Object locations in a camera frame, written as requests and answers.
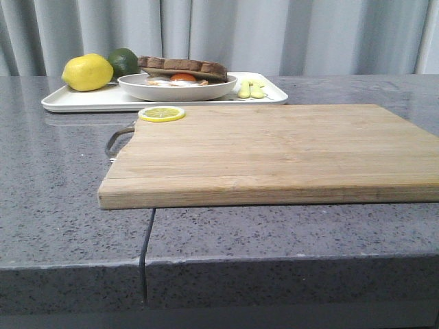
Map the bread slice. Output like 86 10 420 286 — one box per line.
137 56 228 82

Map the white round plate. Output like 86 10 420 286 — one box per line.
118 73 237 102

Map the white rectangular tray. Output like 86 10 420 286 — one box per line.
41 72 288 113

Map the wooden cutting board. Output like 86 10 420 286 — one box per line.
98 104 438 210

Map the left yellow small utensil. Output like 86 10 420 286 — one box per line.
237 80 252 99

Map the yellow small utensil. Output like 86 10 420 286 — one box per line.
250 80 265 99
237 80 252 99

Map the yellow lemon slice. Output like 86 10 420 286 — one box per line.
138 106 186 123

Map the right yellow small utensil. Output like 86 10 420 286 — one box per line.
250 80 265 99

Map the fried egg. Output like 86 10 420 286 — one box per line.
145 73 209 87

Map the green lime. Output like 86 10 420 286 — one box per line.
107 48 140 80

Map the grey curtain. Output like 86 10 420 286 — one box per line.
1 1 438 76

